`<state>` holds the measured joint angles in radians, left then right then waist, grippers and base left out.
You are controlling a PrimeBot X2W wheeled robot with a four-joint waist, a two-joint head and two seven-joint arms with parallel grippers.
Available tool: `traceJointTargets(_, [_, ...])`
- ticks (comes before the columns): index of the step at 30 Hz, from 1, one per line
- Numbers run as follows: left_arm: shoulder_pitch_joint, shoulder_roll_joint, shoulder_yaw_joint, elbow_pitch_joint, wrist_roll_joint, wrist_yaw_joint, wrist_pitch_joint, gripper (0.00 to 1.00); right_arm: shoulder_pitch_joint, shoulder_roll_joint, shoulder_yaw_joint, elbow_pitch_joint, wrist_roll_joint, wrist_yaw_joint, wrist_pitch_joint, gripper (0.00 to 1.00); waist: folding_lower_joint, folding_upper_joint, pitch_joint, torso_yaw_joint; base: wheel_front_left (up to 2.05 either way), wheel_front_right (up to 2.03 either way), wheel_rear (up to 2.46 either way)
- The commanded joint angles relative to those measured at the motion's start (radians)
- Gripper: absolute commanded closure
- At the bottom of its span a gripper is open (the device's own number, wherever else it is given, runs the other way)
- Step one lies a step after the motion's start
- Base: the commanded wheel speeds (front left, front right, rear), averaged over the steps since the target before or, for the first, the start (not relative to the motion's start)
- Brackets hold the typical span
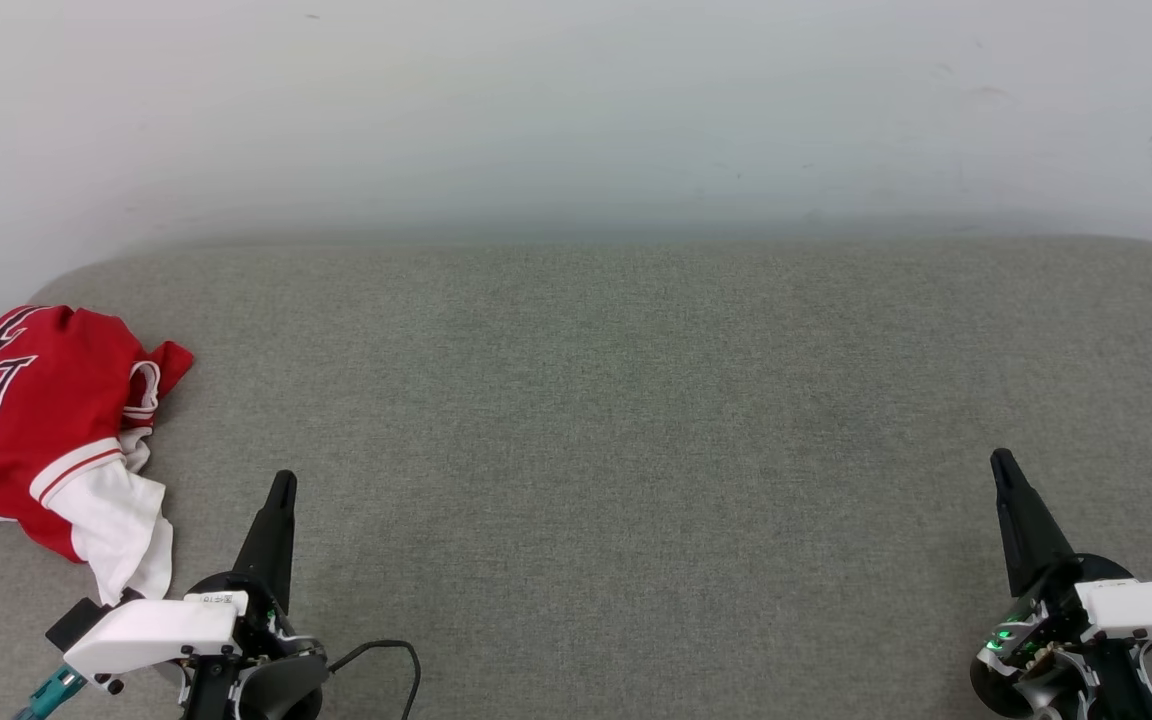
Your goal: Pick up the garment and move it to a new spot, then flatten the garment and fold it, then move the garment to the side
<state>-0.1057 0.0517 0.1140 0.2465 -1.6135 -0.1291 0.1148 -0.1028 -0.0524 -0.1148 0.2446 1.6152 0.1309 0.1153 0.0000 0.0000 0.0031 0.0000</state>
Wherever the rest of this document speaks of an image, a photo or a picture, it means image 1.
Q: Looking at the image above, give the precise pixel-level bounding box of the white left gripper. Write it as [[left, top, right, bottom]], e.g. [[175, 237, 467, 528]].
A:
[[61, 470, 327, 720]]

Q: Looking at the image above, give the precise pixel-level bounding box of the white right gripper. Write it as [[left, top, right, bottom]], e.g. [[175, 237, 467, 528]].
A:
[[969, 448, 1152, 720]]

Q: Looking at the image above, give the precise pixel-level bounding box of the red and white basketball jersey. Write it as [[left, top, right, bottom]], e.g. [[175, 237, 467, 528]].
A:
[[0, 305, 195, 606]]

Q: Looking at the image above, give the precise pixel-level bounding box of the grey fabric sofa seat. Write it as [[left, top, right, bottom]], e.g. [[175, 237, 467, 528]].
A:
[[0, 235, 1152, 720]]

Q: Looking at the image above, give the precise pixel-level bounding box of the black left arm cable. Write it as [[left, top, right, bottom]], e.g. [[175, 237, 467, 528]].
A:
[[329, 640, 423, 720]]

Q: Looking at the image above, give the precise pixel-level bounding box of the teal left cable plug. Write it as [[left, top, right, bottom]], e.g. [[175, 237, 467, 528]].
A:
[[14, 665, 87, 720]]

